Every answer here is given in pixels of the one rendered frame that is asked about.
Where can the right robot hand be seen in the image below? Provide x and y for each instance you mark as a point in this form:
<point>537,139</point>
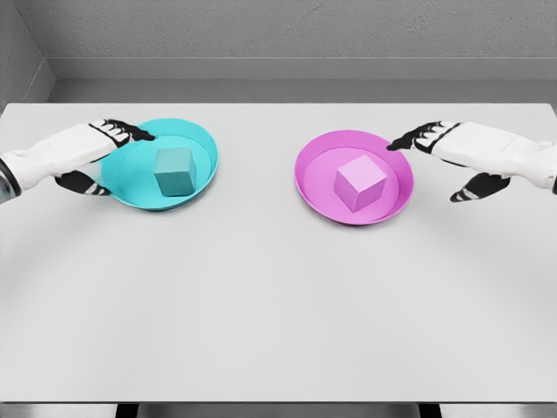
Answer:
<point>478,150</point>

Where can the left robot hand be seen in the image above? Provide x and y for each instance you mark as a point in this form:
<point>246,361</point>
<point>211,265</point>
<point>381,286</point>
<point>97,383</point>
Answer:
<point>76,146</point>

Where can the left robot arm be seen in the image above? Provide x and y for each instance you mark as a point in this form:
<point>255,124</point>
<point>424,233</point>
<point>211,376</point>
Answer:
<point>13,172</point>

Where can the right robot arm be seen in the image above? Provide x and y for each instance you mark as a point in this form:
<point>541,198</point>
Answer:
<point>547,163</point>

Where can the cyan plate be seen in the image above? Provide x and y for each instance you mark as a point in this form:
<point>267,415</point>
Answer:
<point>174,167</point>

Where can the cyan block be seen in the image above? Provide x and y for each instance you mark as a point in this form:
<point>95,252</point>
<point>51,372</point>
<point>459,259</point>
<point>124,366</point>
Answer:
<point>175,170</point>

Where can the pink block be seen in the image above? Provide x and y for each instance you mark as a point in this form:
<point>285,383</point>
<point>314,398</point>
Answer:
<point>359,183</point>

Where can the pink plate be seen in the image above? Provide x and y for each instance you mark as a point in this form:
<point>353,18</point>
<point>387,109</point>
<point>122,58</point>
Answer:
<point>348,178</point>

